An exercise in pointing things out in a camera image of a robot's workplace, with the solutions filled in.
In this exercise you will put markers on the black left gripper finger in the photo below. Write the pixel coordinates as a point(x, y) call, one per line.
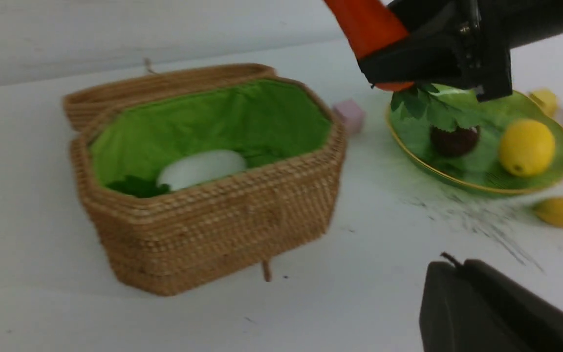
point(472, 307)
point(462, 43)

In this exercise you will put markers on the dark purple toy mangosteen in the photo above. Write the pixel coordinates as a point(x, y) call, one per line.
point(456, 143)

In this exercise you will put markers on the orange toy carrot with leaves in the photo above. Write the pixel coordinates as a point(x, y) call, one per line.
point(370, 25)

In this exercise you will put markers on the yellow toy lemon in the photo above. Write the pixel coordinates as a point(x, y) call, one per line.
point(527, 148)

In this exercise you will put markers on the white toy radish with leaves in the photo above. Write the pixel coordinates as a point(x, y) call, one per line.
point(184, 173)

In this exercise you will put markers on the yellow cube block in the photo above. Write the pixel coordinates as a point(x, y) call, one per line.
point(546, 100)

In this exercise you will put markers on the green leaf-shaped glass plate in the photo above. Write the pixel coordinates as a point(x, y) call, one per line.
point(478, 171)

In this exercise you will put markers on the pink cube block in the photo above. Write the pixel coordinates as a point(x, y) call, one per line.
point(351, 115)

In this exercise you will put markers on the woven wicker basket green lining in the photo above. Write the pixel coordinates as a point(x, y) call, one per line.
point(295, 148)

